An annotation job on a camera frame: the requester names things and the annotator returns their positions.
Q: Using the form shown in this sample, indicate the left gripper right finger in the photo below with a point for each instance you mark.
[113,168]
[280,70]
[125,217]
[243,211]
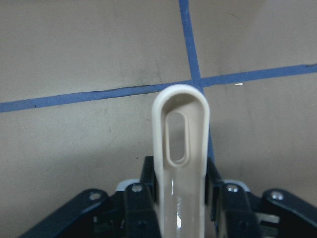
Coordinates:
[237,213]

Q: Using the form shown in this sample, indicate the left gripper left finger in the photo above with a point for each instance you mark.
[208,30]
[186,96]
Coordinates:
[128,213]

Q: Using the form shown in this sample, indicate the beige plastic dustpan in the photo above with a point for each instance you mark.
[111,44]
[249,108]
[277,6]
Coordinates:
[180,122]

